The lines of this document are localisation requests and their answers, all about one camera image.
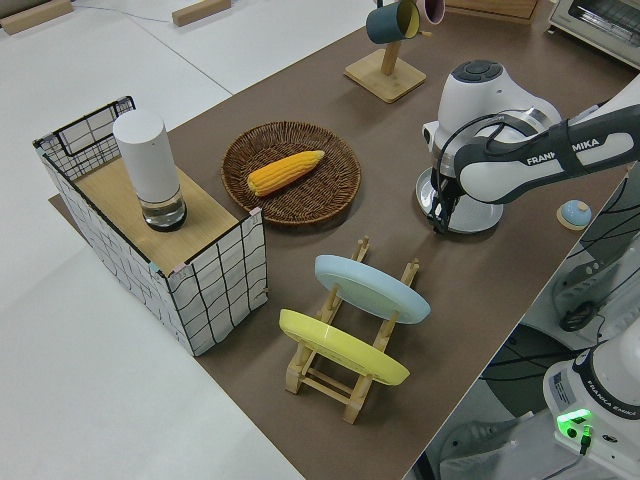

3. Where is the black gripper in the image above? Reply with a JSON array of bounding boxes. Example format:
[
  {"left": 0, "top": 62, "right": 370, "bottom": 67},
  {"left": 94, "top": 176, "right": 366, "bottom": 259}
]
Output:
[{"left": 432, "top": 167, "right": 461, "bottom": 236}]

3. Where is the gray round plate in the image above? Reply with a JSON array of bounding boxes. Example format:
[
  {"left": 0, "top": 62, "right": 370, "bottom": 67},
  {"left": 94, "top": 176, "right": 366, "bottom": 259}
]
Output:
[{"left": 415, "top": 167, "right": 504, "bottom": 236}]

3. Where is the light blue plate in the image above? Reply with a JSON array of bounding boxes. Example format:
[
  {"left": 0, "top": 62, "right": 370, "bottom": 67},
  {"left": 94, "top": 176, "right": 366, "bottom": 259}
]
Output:
[{"left": 314, "top": 254, "right": 432, "bottom": 325}]

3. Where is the yellow plate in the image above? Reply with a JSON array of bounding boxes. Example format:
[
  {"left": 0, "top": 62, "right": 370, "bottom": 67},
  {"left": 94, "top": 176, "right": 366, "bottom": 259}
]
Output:
[{"left": 278, "top": 308, "right": 411, "bottom": 387}]

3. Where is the wooden plate rack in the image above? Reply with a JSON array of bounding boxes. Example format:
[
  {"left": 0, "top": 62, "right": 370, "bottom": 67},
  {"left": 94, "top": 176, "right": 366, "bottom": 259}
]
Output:
[{"left": 284, "top": 234, "right": 421, "bottom": 425}]

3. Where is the blue bell wooden base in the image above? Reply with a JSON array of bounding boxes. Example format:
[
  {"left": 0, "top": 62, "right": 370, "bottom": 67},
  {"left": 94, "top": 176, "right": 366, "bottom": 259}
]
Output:
[{"left": 556, "top": 199, "right": 593, "bottom": 231}]

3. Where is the brown table mat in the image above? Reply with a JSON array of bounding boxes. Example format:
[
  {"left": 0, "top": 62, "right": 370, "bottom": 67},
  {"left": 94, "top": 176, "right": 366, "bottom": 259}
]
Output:
[{"left": 48, "top": 9, "right": 640, "bottom": 480}]

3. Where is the brown wicker basket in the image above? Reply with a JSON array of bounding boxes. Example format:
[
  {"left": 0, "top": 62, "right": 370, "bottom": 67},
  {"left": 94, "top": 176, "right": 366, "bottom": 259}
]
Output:
[{"left": 220, "top": 120, "right": 362, "bottom": 231}]

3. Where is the wooden mug tree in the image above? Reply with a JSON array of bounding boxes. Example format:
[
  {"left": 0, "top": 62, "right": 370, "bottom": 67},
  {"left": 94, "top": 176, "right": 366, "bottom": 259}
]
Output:
[{"left": 343, "top": 0, "right": 434, "bottom": 105}]

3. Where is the yellow corn cob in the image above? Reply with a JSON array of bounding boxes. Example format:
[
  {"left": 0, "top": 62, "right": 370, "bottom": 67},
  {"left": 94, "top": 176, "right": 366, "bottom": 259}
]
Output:
[{"left": 247, "top": 149, "right": 327, "bottom": 197}]

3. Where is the dark teal mug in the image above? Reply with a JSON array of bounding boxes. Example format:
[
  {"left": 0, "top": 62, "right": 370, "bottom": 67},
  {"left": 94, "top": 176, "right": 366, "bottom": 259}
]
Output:
[{"left": 365, "top": 0, "right": 420, "bottom": 45}]

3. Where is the white toaster oven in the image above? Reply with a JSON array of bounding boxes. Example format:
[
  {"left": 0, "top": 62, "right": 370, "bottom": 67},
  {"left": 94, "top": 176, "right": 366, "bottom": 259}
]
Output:
[{"left": 547, "top": 0, "right": 640, "bottom": 74}]

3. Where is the white cylinder clear base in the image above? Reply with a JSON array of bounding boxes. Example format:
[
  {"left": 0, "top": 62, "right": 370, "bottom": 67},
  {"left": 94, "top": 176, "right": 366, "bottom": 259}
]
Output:
[{"left": 112, "top": 110, "right": 189, "bottom": 234}]

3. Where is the wooden block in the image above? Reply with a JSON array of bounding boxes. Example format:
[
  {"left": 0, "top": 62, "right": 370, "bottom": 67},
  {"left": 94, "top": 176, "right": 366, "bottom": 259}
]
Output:
[
  {"left": 0, "top": 0, "right": 74, "bottom": 36},
  {"left": 171, "top": 0, "right": 234, "bottom": 27}
]

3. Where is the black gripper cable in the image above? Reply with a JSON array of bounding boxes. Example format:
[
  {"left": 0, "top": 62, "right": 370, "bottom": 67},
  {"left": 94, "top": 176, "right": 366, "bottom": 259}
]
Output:
[{"left": 430, "top": 112, "right": 566, "bottom": 236}]

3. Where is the coiled black cable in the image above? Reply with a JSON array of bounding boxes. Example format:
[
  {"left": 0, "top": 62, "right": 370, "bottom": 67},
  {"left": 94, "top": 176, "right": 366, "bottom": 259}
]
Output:
[{"left": 559, "top": 301, "right": 599, "bottom": 332}]

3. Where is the gray white robot pedestal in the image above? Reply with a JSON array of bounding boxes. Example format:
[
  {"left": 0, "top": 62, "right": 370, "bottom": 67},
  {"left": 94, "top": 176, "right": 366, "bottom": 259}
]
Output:
[{"left": 427, "top": 414, "right": 556, "bottom": 480}]

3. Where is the wire grid wooden shelf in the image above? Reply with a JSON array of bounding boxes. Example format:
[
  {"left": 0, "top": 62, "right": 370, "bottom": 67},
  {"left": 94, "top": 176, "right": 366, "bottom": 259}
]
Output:
[{"left": 32, "top": 94, "right": 271, "bottom": 357}]

